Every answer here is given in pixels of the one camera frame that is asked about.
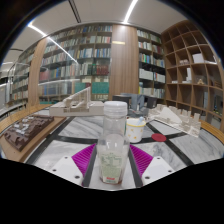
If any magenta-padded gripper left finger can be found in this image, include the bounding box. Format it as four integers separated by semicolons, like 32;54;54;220
49;143;98;188

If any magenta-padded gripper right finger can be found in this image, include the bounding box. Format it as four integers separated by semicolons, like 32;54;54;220
128;143;177;189

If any clear plastic bottle white cap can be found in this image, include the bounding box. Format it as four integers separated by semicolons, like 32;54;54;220
96;100;131;185

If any flat round red coaster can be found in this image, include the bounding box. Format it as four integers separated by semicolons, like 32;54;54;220
151;133;167;143

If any white cup with yellow rim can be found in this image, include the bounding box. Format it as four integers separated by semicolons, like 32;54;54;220
125;117;147;144

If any white city block model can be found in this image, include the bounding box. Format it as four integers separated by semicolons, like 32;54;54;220
146;103;203;138

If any white stepped building model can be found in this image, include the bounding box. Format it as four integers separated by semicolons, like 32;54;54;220
48;87;105;118

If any brown model on wooden board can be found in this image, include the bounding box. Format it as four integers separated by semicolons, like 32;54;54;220
1;114;66;163

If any grey-blue model block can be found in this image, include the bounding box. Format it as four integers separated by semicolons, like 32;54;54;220
121;93;145;112

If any narrow book-filled shelf unit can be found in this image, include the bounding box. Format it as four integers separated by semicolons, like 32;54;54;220
136;28;167;101

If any wide book-filled shelf unit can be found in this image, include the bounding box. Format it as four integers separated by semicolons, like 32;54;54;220
38;24;114;103

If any curved book-filled shelf unit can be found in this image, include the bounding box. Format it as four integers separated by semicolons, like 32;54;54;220
7;44;37;105

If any wooden cubby shelf unit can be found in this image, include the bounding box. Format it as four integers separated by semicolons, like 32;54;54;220
160;19;224;131

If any straight ceiling light strip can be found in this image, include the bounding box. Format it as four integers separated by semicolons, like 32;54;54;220
122;0;139;25

